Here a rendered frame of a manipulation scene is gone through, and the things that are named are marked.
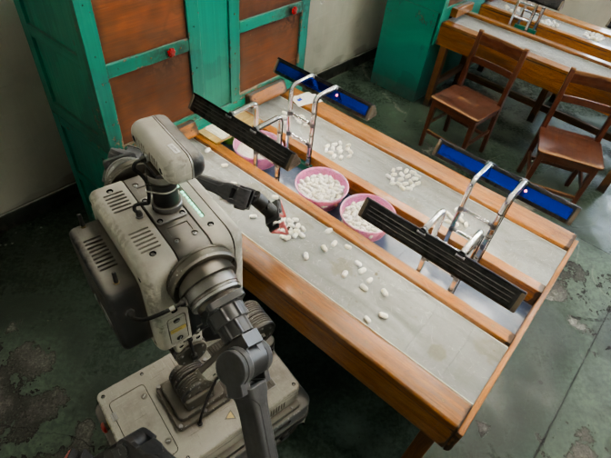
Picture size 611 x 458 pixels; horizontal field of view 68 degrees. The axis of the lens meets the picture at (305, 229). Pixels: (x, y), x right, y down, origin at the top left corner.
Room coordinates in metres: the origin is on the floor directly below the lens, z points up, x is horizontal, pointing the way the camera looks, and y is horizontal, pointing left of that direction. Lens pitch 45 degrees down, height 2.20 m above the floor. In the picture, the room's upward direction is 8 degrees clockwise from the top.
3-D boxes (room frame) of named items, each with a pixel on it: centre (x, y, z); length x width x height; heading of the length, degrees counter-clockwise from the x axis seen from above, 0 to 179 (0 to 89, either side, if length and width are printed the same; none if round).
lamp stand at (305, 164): (2.05, 0.05, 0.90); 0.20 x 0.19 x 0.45; 55
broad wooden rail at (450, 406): (1.19, 0.13, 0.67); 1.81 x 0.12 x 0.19; 55
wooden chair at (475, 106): (3.36, -1.14, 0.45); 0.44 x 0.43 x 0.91; 48
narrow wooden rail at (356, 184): (1.77, -0.28, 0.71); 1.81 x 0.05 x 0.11; 55
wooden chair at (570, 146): (2.92, -1.81, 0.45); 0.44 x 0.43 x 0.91; 73
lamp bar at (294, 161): (1.66, 0.33, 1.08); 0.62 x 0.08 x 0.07; 55
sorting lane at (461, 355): (1.36, 0.01, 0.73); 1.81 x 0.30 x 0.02; 55
